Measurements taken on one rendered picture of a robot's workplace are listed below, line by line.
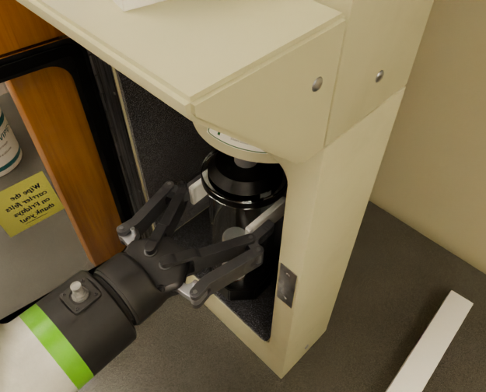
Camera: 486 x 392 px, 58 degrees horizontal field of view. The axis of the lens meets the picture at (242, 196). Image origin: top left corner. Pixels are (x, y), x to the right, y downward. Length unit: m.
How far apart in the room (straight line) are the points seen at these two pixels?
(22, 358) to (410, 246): 0.68
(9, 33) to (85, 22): 0.31
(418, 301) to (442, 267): 0.09
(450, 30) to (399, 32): 0.41
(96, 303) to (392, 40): 0.34
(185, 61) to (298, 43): 0.06
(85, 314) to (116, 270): 0.05
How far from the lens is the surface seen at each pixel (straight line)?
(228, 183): 0.50
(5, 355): 0.44
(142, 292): 0.46
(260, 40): 0.23
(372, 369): 0.75
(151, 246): 0.50
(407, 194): 0.92
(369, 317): 0.79
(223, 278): 0.48
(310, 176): 0.34
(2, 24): 0.56
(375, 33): 0.30
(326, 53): 0.26
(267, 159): 0.44
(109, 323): 0.44
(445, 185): 0.86
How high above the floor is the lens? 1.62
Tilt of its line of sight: 48 degrees down
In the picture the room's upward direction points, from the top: straight up
